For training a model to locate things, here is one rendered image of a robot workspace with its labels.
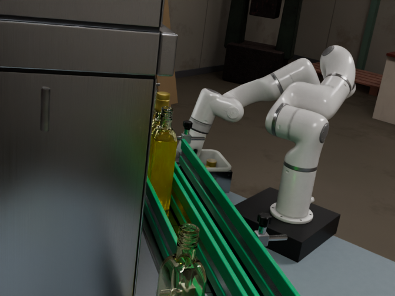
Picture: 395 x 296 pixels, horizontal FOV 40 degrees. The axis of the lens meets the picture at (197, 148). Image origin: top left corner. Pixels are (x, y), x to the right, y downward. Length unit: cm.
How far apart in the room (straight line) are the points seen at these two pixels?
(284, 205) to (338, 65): 44
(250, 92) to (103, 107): 112
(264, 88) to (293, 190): 39
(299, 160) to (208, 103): 38
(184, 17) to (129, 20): 578
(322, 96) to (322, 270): 48
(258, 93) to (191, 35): 490
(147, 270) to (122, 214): 32
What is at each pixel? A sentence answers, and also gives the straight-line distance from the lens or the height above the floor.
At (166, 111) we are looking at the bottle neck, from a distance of 129.
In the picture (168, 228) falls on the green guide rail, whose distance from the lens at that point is 112.
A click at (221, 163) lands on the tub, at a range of 187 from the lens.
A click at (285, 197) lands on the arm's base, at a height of 88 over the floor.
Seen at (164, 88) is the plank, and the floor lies 19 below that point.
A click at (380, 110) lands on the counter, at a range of 619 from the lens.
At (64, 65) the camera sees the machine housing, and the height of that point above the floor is 134.
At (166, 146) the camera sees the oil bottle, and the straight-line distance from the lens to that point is 130.
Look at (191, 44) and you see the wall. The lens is 673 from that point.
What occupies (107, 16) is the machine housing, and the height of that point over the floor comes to 141.
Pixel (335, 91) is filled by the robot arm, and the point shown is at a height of 117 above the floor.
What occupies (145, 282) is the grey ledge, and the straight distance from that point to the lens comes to 111.
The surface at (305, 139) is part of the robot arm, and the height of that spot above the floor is 106.
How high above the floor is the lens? 151
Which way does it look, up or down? 20 degrees down
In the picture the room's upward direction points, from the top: 8 degrees clockwise
